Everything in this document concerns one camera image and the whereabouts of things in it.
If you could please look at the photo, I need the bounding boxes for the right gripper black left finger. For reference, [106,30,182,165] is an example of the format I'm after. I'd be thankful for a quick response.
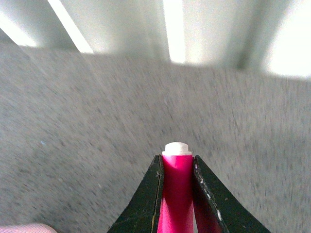
[108,155,164,233]

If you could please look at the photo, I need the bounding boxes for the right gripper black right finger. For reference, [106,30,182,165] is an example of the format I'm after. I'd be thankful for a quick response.
[192,155,269,233]

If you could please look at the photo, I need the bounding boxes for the pink highlighter pen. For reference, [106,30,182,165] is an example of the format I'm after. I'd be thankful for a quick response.
[157,142,194,233]

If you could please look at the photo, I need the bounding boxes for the pink mesh pen cup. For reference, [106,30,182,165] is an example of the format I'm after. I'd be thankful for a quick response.
[0,223,57,233]

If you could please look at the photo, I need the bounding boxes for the white pleated curtain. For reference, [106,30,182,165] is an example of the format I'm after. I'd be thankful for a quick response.
[0,0,311,80]

